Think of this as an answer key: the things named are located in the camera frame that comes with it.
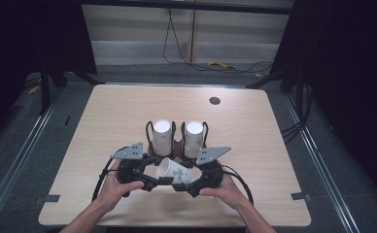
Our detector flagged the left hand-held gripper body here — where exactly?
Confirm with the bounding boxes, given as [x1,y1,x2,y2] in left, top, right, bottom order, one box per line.
[110,142,155,184]

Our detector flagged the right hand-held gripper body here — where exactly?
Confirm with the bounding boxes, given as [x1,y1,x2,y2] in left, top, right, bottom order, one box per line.
[188,146,232,198]

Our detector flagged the white floral paper cup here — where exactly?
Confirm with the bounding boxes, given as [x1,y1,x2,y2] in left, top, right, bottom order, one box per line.
[155,157,194,185]

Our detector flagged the brown double cup holder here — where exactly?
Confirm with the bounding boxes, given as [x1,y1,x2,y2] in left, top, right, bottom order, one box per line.
[145,119,210,164]

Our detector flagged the person's right hand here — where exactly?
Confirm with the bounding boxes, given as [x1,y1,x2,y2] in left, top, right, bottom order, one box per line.
[199,174,243,210]

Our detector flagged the person's left hand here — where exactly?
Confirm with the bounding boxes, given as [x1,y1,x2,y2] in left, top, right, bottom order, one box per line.
[97,160,145,212]

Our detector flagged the grey tape strip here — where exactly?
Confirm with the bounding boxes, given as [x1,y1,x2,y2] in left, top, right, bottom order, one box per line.
[290,191,312,201]
[43,194,61,204]

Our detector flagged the black metal stand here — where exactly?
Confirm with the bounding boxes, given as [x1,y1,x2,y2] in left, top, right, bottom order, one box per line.
[38,54,106,117]
[246,64,308,115]

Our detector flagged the black overhead bar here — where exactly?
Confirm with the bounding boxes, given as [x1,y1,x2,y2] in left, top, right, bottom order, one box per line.
[79,0,295,16]

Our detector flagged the black curtain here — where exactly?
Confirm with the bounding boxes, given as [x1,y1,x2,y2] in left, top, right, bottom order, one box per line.
[0,0,98,150]
[269,0,377,208]

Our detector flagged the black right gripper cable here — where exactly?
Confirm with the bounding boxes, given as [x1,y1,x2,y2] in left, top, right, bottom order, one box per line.
[221,164,255,206]

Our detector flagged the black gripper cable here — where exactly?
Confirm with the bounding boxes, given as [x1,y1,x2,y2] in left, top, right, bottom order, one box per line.
[91,147,130,202]
[221,164,255,206]

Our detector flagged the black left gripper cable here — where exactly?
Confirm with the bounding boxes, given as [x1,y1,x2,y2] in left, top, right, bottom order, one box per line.
[91,147,130,202]

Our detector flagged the bundle of black floor cables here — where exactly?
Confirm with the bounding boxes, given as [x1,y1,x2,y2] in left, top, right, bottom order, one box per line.
[280,83,315,144]

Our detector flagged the metal floor rail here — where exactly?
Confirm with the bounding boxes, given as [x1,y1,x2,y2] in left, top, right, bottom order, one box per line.
[0,96,57,225]
[283,93,361,233]

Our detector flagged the black hanging wall cable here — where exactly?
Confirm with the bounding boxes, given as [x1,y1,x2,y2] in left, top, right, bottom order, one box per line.
[162,8,275,75]

